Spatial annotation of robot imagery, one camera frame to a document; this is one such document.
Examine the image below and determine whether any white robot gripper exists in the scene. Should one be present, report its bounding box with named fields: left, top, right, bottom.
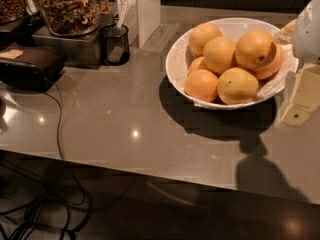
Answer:
left=273, top=0, right=320, bottom=126

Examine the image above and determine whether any white ceramic bowl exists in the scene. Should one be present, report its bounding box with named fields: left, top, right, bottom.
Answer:
left=166, top=18, right=298, bottom=110

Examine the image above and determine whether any small orange left middle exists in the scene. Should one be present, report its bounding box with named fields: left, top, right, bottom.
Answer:
left=188, top=56, right=207, bottom=73

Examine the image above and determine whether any white pillar box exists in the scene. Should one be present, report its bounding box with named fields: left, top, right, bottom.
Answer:
left=124, top=0, right=161, bottom=48

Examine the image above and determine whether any black mesh cup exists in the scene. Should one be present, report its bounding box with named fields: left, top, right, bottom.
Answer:
left=100, top=24, right=130, bottom=66

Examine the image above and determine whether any white spoon in cup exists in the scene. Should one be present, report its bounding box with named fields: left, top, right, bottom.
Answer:
left=116, top=0, right=129, bottom=29

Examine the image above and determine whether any metal jar stand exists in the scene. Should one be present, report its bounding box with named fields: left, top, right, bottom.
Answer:
left=32, top=14, right=115, bottom=69

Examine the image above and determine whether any glass jar of walnuts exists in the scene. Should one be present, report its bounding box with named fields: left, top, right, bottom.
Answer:
left=36, top=0, right=100, bottom=37

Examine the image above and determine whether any black electronic device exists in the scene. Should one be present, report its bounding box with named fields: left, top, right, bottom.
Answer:
left=0, top=43, right=67, bottom=91

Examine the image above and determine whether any glass jar of almonds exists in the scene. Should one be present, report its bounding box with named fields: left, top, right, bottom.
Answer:
left=0, top=0, right=25, bottom=24

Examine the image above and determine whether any black power cable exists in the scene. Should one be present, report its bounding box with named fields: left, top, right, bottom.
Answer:
left=0, top=80, right=94, bottom=240

